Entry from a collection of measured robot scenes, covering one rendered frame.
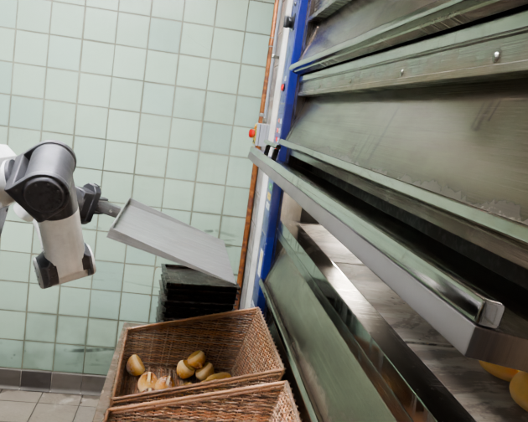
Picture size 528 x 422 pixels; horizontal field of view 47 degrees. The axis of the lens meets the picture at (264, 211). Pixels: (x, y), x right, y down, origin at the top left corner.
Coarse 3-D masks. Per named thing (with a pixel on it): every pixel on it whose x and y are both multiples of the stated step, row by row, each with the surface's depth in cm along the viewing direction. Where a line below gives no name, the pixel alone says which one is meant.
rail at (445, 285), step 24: (288, 168) 141; (312, 192) 105; (336, 216) 87; (360, 216) 78; (384, 240) 66; (408, 264) 58; (432, 264) 54; (432, 288) 52; (456, 288) 48; (480, 312) 44; (504, 312) 44
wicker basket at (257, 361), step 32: (192, 320) 222; (224, 320) 224; (256, 320) 219; (128, 352) 221; (160, 352) 223; (192, 352) 224; (224, 352) 226; (256, 352) 204; (128, 384) 208; (192, 384) 169; (224, 384) 170; (160, 416) 169; (224, 416) 173
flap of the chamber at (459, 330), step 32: (256, 160) 191; (288, 192) 126; (384, 224) 98; (384, 256) 65; (448, 256) 81; (416, 288) 55; (480, 288) 62; (512, 288) 69; (448, 320) 48; (512, 320) 50; (480, 352) 44; (512, 352) 44
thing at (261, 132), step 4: (256, 124) 276; (260, 124) 273; (264, 124) 274; (256, 128) 274; (260, 128) 274; (264, 128) 274; (268, 128) 274; (256, 132) 274; (260, 132) 274; (264, 132) 274; (268, 132) 274; (256, 136) 274; (260, 136) 274; (264, 136) 274; (268, 136) 275; (256, 140) 274; (260, 140) 274; (256, 144) 275; (260, 144) 275; (264, 144) 275
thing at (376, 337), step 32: (288, 224) 216; (320, 256) 171; (320, 288) 151; (352, 288) 141; (352, 320) 122; (384, 320) 120; (384, 352) 103; (416, 384) 91; (416, 416) 87; (448, 416) 82
